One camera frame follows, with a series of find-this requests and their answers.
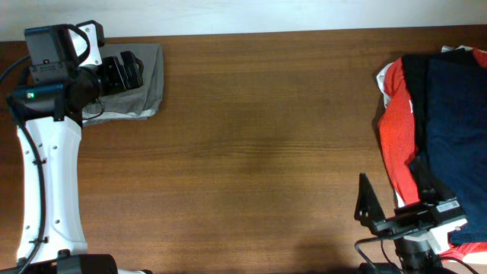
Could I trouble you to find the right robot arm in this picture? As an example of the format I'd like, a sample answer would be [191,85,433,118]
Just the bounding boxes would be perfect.
[354,174,466,273]

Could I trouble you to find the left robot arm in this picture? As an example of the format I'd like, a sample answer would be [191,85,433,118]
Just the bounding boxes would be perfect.
[6,21,144,274]

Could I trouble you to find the grey shorts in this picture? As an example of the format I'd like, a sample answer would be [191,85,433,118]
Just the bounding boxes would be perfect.
[82,43,164,126]

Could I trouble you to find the red garment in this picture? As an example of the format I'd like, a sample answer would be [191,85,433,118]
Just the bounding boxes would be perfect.
[377,47,487,263]

